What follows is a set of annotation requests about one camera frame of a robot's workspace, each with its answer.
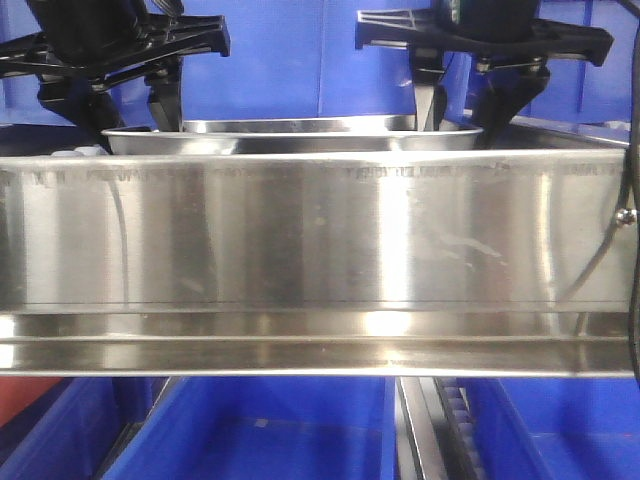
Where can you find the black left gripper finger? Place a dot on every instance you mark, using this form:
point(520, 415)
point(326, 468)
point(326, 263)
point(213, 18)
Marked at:
point(164, 99)
point(73, 98)

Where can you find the blue ribbed bin upper right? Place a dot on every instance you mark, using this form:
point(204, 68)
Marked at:
point(579, 92)

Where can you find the blue bin lower centre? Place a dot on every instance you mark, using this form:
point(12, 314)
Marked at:
point(267, 428)

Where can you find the red object lower left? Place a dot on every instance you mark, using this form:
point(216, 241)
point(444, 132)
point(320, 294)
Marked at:
point(17, 393)

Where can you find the large blue bin upper centre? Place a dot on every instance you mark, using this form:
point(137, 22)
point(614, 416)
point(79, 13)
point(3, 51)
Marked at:
point(288, 59)

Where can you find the silver steel tray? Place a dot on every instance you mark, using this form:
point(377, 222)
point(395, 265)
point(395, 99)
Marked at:
point(366, 133)

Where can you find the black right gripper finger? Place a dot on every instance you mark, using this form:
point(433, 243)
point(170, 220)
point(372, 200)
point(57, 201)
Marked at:
point(427, 70)
point(500, 88)

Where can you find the blue bin lower right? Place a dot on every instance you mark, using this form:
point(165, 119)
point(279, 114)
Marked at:
point(555, 428)

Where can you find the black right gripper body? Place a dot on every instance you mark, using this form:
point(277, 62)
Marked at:
point(487, 29)

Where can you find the silver panel screw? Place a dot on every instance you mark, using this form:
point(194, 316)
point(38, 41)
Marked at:
point(625, 217)

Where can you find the stainless steel shelf front panel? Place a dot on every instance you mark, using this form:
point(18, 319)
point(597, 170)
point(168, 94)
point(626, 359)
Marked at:
point(487, 263)

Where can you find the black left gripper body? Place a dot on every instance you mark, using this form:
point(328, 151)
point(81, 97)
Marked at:
point(92, 39)

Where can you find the roller conveyor rail lower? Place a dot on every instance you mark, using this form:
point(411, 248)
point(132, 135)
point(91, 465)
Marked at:
point(434, 430)

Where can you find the blue bin lower left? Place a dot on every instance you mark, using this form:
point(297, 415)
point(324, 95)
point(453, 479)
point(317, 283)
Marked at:
point(72, 431)

